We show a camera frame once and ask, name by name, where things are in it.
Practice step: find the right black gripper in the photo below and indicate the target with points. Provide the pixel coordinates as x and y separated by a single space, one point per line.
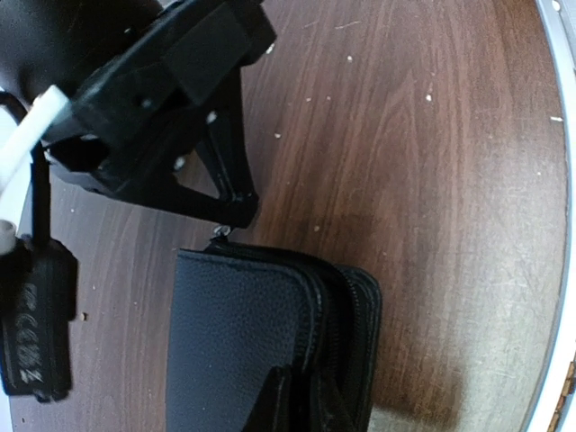
176 89

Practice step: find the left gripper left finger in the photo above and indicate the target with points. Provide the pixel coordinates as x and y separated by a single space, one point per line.
271 411

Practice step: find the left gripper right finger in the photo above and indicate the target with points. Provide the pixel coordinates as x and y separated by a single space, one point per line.
327 408

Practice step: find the black zippered tool case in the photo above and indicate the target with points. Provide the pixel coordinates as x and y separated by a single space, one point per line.
239 310

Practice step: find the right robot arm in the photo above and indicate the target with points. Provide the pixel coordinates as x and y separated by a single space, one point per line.
62 43

